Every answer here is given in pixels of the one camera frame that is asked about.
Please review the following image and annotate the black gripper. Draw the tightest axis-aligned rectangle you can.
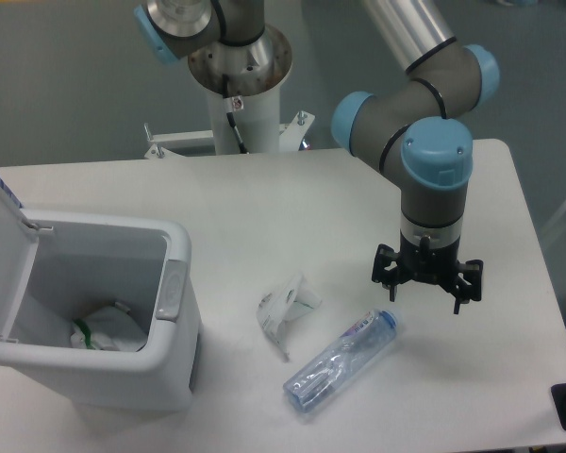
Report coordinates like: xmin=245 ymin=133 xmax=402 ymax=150
xmin=372 ymin=234 xmax=483 ymax=315

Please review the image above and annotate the clear plastic water bottle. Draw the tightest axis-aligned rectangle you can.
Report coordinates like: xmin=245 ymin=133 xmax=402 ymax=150
xmin=283 ymin=310 xmax=401 ymax=413

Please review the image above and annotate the white plastic wrapper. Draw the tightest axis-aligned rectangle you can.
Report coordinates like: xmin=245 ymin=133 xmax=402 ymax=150
xmin=256 ymin=271 xmax=323 ymax=361

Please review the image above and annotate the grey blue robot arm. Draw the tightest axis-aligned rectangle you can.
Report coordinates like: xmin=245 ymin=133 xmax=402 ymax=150
xmin=134 ymin=1 xmax=500 ymax=306

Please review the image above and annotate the white green trash in bin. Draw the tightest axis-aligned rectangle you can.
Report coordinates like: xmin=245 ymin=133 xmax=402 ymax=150
xmin=70 ymin=301 xmax=148 ymax=352

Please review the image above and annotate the white plastic trash can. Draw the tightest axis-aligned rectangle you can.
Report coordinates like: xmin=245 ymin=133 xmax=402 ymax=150
xmin=0 ymin=211 xmax=201 ymax=411

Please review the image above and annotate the white trash can lid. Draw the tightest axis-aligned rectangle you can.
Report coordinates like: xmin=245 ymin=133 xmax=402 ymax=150
xmin=0 ymin=186 xmax=39 ymax=338

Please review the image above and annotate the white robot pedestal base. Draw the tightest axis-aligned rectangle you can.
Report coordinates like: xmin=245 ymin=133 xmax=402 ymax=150
xmin=143 ymin=23 xmax=316 ymax=160

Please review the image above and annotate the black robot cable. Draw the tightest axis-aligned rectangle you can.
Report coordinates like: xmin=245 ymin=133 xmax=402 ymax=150
xmin=220 ymin=73 xmax=250 ymax=156

